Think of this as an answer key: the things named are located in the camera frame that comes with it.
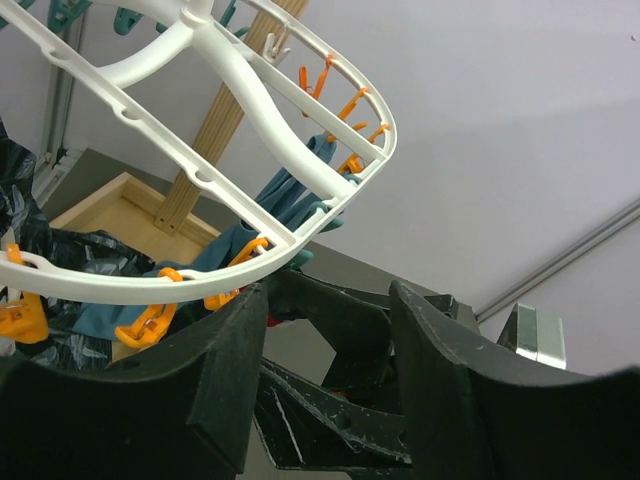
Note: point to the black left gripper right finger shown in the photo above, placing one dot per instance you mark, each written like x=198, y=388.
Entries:
x=476, y=410

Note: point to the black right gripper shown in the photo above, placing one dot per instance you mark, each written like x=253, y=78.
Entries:
x=304, y=426

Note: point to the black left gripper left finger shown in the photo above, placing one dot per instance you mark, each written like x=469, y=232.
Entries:
x=179, y=410

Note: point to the orange clothes clip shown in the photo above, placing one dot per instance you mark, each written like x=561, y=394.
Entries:
x=149, y=328
x=23, y=318

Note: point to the teal blue garment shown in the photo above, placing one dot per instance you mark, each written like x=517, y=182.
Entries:
x=283, y=197

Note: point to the teal clothes clip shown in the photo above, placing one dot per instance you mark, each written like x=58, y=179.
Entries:
x=303, y=257

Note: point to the dark leaf-print shorts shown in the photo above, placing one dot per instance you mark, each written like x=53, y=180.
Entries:
x=60, y=267

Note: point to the wooden rack frame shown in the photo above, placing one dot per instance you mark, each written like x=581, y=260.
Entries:
x=163, y=227

